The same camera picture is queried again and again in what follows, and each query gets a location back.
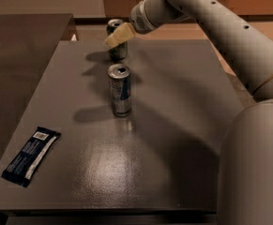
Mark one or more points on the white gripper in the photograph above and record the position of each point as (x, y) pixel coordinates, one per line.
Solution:
(141, 20)

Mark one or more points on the green soda can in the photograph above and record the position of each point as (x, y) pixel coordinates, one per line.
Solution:
(121, 51)

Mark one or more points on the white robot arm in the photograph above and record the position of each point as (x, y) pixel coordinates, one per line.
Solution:
(245, 180)

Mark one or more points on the silver blue energy drink can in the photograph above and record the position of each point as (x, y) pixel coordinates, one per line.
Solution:
(119, 81)

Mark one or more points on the blue rxbar blueberry wrapper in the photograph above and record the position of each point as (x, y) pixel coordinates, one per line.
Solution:
(21, 169)

